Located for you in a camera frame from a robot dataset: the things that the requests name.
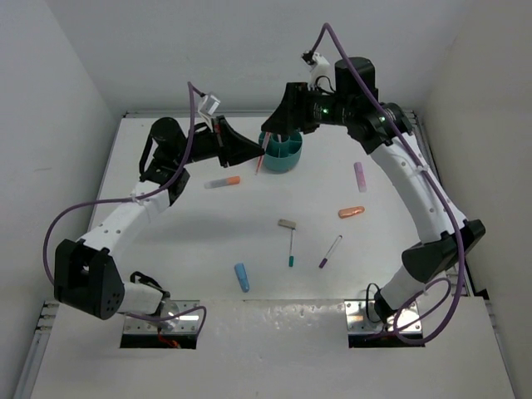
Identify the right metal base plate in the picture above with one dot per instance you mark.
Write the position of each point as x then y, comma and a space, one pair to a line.
362, 320

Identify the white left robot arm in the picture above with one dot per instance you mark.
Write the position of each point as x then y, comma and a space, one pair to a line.
86, 275

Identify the aluminium frame rail left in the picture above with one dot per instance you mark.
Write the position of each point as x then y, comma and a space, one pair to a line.
35, 355

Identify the purple capped white pen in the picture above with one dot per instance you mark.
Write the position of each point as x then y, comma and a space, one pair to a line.
330, 251

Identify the orange highlighter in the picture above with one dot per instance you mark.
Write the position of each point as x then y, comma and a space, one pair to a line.
350, 212

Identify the teal round pen holder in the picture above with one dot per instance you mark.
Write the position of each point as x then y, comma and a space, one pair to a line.
282, 157

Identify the aluminium frame rail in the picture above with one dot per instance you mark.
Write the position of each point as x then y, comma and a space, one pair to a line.
35, 355
471, 239

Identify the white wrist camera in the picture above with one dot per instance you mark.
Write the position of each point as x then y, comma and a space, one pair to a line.
208, 106
317, 66

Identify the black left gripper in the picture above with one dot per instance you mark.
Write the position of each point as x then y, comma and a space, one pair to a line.
229, 146

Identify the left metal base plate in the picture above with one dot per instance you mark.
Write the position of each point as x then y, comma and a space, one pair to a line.
183, 321

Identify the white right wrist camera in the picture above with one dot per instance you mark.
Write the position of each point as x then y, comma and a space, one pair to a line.
317, 66

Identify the orange capped grey marker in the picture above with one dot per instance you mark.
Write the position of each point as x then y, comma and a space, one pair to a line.
213, 184

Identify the aluminium frame rail right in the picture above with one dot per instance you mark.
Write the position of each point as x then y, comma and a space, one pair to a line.
471, 239

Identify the pink highlighter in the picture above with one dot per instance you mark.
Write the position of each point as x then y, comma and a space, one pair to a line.
360, 177

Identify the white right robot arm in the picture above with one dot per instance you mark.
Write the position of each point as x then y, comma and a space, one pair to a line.
441, 227

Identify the metal base plate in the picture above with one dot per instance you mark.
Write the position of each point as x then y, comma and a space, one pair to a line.
362, 320
183, 321

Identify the teal capped white pen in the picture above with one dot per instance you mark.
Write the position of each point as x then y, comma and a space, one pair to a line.
291, 257

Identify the small grey eraser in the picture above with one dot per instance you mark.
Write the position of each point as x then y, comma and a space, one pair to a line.
287, 224

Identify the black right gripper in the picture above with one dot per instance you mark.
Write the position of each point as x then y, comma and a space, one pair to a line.
292, 112

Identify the blue highlighter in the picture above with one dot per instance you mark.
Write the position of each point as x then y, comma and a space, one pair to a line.
242, 277

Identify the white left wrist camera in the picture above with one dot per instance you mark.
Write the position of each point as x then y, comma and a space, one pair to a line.
208, 106

